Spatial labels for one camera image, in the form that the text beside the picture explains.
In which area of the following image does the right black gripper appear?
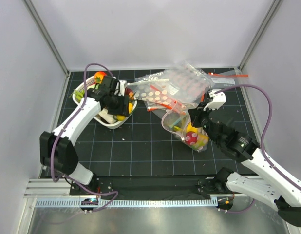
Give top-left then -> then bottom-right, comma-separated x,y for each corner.
188,102 -> 220,145

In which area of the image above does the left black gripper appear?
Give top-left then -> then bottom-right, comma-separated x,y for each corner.
106,93 -> 129,117

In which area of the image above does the yellow pepper piece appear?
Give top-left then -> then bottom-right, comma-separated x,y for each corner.
116,103 -> 133,121

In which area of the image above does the yellow banana bunch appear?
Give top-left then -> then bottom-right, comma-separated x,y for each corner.
173,122 -> 209,152

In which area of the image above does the red apple front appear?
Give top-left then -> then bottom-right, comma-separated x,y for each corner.
185,131 -> 198,146

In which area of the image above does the clear pink-dotted zip bag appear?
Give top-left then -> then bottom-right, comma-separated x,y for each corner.
161,103 -> 198,140

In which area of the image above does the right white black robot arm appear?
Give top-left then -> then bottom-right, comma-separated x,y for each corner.
189,107 -> 301,227

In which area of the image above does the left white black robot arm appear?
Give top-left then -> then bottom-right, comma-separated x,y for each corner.
39,88 -> 131,195

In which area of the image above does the clear white-dotted zip bag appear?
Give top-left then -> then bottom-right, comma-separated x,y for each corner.
127,81 -> 185,111

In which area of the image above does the clear bag orange zipper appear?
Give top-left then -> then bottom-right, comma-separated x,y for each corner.
205,68 -> 249,89

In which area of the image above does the white plastic basket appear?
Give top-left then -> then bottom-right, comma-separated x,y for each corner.
72,76 -> 130,129

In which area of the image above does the red orange tomato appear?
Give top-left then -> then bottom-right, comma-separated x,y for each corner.
94,71 -> 107,84

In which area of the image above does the green celery stalk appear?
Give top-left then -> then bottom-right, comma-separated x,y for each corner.
69,90 -> 85,99

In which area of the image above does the black grid cutting mat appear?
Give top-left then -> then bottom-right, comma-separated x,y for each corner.
57,69 -> 256,176

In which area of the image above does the pile of red-dotted bags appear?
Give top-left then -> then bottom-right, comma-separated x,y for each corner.
162,61 -> 214,103

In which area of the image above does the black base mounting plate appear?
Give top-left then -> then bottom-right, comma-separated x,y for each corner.
69,174 -> 244,200

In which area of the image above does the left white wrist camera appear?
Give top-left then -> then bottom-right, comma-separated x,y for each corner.
99,75 -> 128,96

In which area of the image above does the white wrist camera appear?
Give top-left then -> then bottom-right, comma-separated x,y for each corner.
203,89 -> 226,111
99,75 -> 128,96

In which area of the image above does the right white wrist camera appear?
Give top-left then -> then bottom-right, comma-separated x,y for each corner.
203,89 -> 226,111

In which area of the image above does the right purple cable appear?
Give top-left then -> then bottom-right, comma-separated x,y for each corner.
213,83 -> 301,214

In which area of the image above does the slotted aluminium cable duct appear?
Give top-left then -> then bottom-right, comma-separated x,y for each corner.
35,197 -> 218,208

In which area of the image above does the right aluminium frame post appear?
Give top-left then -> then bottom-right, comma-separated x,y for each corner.
238,0 -> 284,71

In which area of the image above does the aluminium frame post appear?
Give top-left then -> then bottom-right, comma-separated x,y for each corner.
23,0 -> 70,76
238,0 -> 284,71

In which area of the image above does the left aluminium frame post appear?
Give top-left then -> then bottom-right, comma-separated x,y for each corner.
23,0 -> 70,76

